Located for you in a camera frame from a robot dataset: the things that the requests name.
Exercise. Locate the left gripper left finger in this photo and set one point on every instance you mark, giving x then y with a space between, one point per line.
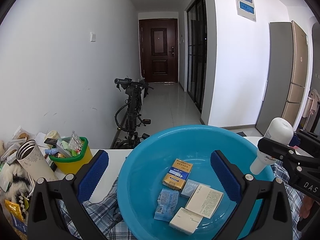
89 175

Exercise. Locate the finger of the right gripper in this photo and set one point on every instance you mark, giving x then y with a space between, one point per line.
282 152
307 141

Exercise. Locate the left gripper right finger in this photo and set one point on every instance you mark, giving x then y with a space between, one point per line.
229 175

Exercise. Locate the white lotion bottle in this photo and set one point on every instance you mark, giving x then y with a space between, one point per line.
279 131

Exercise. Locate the light blue wipes packet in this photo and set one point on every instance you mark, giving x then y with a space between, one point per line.
166 205

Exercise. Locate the person's right hand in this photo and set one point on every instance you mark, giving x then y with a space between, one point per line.
305 208

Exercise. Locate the blue plaid cloth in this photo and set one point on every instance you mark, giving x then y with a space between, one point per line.
108 219

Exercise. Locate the yellow green bin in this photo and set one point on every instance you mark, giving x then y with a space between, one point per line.
73 164

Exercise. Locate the large cream text box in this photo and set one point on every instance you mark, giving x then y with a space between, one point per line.
204 201

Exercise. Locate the light blue small box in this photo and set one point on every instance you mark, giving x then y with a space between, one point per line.
189 188

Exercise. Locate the gold cigarette pack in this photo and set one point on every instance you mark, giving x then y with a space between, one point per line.
177 175

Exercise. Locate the cream thermos cup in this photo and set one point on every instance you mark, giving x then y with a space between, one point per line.
32 160

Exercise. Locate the grey gold refrigerator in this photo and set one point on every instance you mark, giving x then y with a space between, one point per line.
288 68

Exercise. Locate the cream small box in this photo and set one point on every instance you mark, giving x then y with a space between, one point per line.
185 221

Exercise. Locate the blue plastic basin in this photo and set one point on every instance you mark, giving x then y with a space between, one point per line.
141 175

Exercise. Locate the black white plush toy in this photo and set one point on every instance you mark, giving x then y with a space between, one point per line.
15 178

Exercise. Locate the black folding bicycle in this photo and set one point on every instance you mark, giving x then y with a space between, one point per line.
136 92

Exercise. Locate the black framed glass door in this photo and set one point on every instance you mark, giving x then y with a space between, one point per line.
197 51

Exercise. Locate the dark brown entrance door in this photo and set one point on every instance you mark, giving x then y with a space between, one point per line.
158 50

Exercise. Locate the wall electrical panel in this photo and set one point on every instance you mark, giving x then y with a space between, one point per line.
246 9

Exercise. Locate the white wall switch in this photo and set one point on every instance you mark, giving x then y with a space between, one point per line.
92 37

